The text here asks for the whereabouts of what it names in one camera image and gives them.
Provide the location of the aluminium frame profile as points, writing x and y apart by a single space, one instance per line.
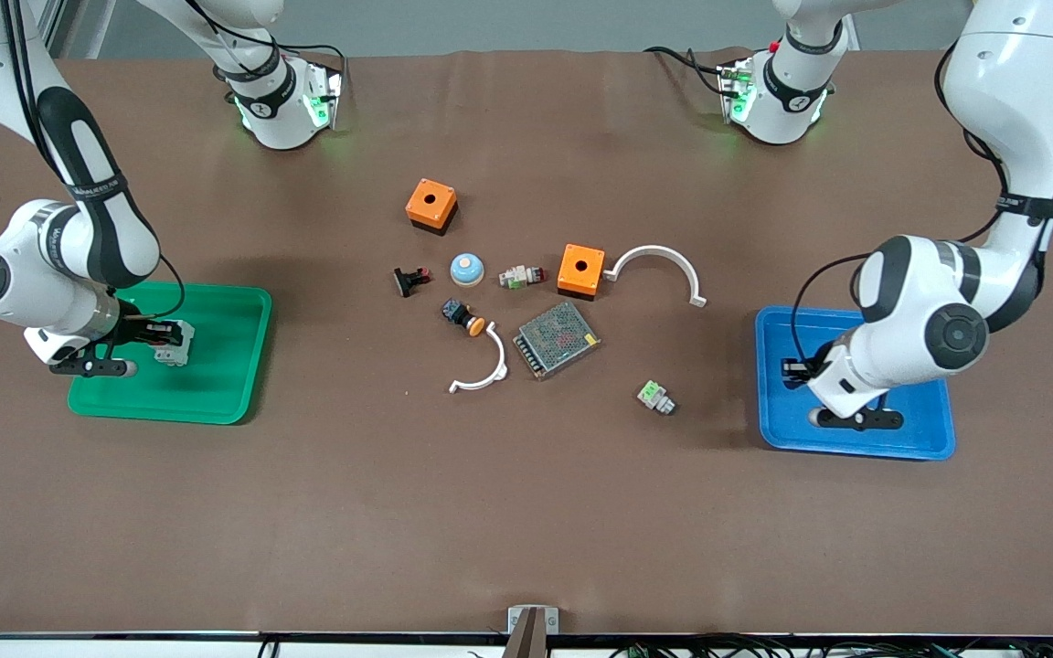
79 27

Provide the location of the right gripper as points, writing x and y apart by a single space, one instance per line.
134 330

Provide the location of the green grey small connector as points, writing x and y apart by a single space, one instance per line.
655 397

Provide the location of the orange button box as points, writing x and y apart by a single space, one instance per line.
581 265
430 201

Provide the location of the white table edge rail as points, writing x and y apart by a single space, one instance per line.
124 649

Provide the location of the red indicator light switch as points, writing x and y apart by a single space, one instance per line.
517 276

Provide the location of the perforated metal power supply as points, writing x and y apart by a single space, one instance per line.
556 340

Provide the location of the blue dome button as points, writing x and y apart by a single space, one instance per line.
467 269

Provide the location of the blue plastic tray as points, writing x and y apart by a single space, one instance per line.
920 429

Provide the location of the orange mushroom emergency button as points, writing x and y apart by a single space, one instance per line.
462 317

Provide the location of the small black red switch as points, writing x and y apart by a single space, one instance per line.
410 281

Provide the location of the grey metal mounting bracket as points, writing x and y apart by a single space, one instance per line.
517 617

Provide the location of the brown mount post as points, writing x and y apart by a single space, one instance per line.
526 640

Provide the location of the brown table cover mat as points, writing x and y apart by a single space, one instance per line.
526 512

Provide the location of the white circuit breaker red switch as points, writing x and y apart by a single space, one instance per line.
181 356

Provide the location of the large white curved bracket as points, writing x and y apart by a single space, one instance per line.
656 250

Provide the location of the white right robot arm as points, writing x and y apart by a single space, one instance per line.
15 274

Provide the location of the small white curved bracket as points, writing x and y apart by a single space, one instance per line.
503 364

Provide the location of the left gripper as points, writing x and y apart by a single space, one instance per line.
816 364

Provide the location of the green plastic tray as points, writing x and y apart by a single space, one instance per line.
216 366

